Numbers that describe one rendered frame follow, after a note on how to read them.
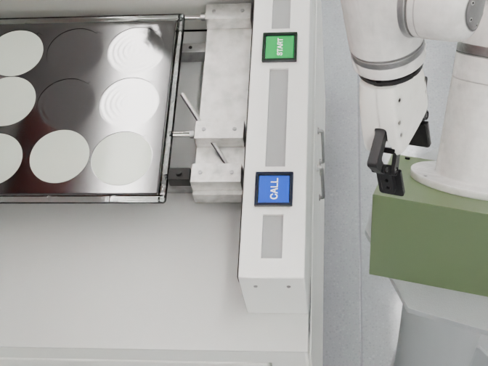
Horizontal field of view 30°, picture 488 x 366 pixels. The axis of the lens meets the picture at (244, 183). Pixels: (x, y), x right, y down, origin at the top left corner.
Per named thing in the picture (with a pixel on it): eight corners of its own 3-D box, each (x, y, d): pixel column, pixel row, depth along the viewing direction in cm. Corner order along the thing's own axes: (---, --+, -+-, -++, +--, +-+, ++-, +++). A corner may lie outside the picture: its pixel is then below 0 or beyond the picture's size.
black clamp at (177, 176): (169, 186, 145) (166, 178, 143) (171, 174, 146) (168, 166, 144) (191, 186, 145) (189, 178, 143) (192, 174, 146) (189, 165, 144)
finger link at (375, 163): (387, 101, 107) (393, 135, 111) (362, 146, 103) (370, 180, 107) (396, 102, 107) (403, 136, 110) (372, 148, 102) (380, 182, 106)
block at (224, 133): (196, 147, 149) (193, 137, 146) (197, 129, 150) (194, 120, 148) (245, 147, 148) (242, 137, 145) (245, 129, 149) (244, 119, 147)
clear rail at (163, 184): (157, 205, 143) (156, 200, 142) (179, 17, 161) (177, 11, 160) (166, 205, 143) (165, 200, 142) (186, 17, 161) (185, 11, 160)
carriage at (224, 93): (194, 203, 147) (192, 194, 145) (210, 24, 165) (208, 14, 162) (244, 203, 146) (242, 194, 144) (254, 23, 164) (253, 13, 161)
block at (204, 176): (192, 190, 145) (189, 181, 142) (194, 171, 147) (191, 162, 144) (242, 190, 144) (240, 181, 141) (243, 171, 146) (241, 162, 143)
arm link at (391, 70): (367, 14, 107) (371, 36, 109) (337, 59, 102) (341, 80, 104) (436, 20, 103) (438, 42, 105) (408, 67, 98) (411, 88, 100)
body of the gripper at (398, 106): (375, 27, 108) (387, 102, 116) (340, 79, 102) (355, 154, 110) (435, 33, 105) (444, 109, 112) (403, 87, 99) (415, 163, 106)
